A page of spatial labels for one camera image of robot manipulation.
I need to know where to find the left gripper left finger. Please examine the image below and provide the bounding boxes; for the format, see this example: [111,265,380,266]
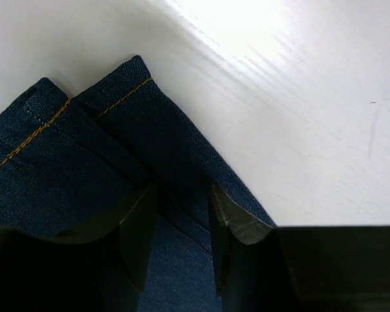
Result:
[0,184,157,311]

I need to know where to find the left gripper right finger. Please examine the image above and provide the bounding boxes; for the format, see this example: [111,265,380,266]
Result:
[209,185,390,311]

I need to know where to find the dark blue denim trousers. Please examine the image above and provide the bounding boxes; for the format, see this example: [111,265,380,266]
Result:
[0,56,272,311]

